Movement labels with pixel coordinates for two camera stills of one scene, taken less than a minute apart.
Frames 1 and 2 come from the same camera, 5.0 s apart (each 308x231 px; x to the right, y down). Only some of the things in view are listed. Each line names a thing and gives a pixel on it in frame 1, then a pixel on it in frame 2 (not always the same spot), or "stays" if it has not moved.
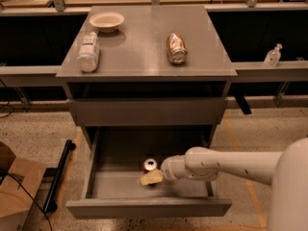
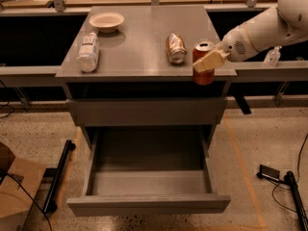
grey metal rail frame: x=255 y=71 stays
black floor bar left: x=51 y=206 stays
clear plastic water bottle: x=89 y=55 stays
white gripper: x=168 y=169 -> x=235 y=46
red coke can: x=149 y=166 -> x=205 y=77
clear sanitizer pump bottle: x=272 y=56 stays
